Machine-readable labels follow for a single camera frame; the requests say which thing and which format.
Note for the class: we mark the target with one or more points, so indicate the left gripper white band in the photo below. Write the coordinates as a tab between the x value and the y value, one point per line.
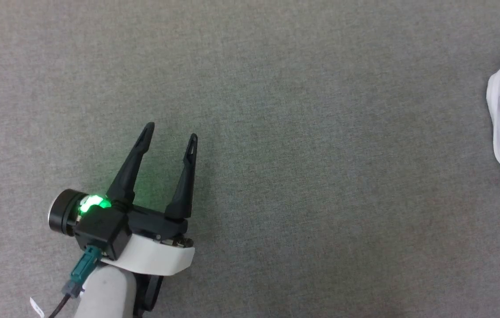
152	258

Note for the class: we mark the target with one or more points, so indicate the grey-green fabric sofa cushion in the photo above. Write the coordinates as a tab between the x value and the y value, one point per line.
298	154

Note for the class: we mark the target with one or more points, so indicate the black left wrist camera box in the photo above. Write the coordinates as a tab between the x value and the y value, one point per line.
99	229

